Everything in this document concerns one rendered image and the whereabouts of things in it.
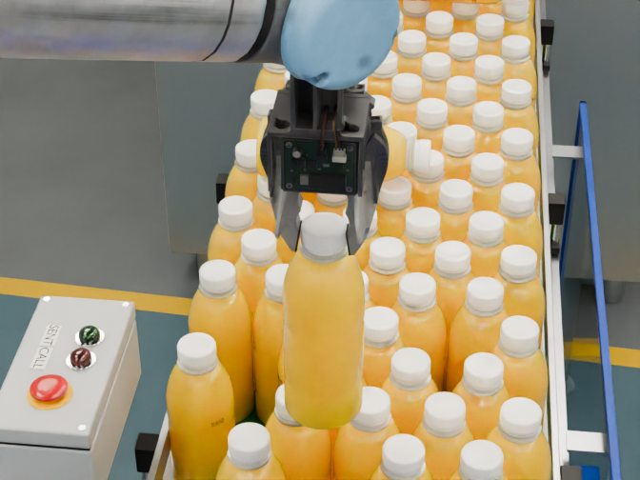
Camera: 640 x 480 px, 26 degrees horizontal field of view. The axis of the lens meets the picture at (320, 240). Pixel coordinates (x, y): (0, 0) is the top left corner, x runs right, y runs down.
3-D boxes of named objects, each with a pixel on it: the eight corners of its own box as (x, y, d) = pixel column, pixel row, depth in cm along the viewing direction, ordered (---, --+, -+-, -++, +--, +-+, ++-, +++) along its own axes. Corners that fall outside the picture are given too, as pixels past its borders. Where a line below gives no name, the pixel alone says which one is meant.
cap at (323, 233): (308, 258, 112) (308, 240, 111) (294, 231, 115) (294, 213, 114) (353, 250, 113) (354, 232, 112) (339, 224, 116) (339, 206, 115)
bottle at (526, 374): (548, 461, 153) (565, 331, 143) (519, 500, 149) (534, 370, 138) (490, 436, 157) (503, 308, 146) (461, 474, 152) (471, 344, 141)
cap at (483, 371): (510, 384, 136) (511, 370, 135) (475, 394, 135) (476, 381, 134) (490, 360, 139) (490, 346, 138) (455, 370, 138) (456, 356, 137)
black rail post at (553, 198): (542, 253, 184) (549, 204, 180) (542, 240, 187) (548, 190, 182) (559, 254, 184) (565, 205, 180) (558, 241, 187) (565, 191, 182)
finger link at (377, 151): (336, 209, 110) (318, 114, 105) (338, 196, 112) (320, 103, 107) (394, 204, 109) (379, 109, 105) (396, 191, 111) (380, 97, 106)
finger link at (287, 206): (251, 276, 110) (270, 182, 105) (262, 233, 115) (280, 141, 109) (290, 284, 110) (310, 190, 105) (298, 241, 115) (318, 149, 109)
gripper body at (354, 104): (264, 198, 103) (260, 54, 96) (278, 138, 110) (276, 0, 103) (366, 205, 103) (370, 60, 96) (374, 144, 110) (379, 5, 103)
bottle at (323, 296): (296, 441, 121) (294, 271, 110) (274, 390, 127) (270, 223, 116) (372, 425, 123) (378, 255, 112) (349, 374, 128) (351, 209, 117)
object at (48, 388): (26, 405, 131) (25, 396, 131) (36, 380, 134) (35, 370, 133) (63, 408, 131) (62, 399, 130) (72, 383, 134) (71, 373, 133)
